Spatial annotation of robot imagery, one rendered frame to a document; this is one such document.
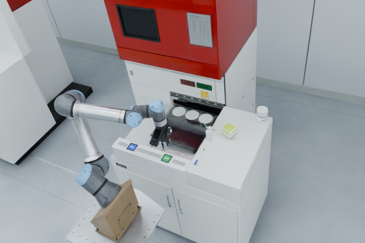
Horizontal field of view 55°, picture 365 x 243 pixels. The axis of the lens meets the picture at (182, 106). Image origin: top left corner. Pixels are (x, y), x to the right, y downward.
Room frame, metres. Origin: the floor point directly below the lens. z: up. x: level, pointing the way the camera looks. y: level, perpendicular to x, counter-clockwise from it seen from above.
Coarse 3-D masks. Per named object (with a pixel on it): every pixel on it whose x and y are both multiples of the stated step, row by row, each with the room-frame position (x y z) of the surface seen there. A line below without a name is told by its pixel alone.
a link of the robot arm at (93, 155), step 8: (72, 96) 1.52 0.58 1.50; (80, 96) 1.58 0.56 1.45; (72, 120) 1.49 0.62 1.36; (80, 120) 1.48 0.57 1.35; (80, 128) 1.46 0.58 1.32; (88, 128) 1.48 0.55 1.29; (80, 136) 1.44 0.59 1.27; (88, 136) 1.44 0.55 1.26; (80, 144) 1.43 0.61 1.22; (88, 144) 1.41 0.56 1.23; (96, 144) 1.44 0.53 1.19; (88, 152) 1.39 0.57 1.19; (96, 152) 1.40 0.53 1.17; (88, 160) 1.36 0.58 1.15; (96, 160) 1.36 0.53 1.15; (104, 160) 1.38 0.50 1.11; (104, 168) 1.33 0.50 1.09
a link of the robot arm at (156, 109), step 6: (150, 102) 1.48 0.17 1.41; (156, 102) 1.47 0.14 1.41; (150, 108) 1.44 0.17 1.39; (156, 108) 1.43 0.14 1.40; (162, 108) 1.44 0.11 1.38; (150, 114) 1.43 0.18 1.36; (156, 114) 1.43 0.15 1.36; (162, 114) 1.44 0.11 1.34; (156, 120) 1.43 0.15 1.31; (162, 120) 1.43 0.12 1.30
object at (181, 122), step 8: (176, 104) 2.02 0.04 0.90; (200, 112) 1.89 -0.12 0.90; (208, 112) 1.87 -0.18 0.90; (168, 120) 1.85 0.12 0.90; (176, 120) 1.84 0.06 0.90; (184, 120) 1.83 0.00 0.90; (192, 120) 1.81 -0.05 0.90; (176, 128) 1.76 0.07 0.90; (184, 128) 1.75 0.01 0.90; (192, 128) 1.74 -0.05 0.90; (200, 128) 1.73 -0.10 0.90; (168, 136) 1.70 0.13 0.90; (176, 136) 1.69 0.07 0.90; (184, 136) 1.67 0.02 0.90; (192, 136) 1.66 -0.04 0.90; (200, 136) 1.65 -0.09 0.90; (184, 144) 1.60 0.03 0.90; (192, 144) 1.59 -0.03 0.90
